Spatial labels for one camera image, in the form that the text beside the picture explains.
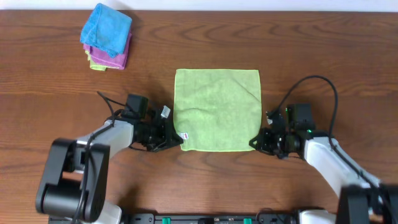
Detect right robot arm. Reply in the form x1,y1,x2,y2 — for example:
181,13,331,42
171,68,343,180
249,128,397,223

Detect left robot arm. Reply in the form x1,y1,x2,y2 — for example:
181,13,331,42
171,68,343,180
35,110,183,223

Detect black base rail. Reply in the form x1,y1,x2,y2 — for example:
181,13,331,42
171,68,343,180
120,213,299,224

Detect blue folded cloth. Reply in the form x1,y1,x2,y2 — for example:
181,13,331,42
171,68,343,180
80,3,132,58

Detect right black cable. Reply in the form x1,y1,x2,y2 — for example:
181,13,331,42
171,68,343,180
267,75,398,218

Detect light green folded cloth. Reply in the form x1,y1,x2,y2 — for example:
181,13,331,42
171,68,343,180
85,50,107,72

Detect green microfiber cloth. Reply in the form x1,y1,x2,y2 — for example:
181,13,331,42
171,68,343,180
173,68,262,152

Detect left black cable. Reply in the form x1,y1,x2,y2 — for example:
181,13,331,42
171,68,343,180
70,91,128,224

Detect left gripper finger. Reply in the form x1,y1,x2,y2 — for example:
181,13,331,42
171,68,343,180
149,139,183,152
165,119,183,141

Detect purple folded cloth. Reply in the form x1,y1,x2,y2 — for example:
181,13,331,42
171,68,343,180
83,34,132,70

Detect black cable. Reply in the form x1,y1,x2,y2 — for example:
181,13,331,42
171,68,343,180
267,75,398,218
70,91,128,224

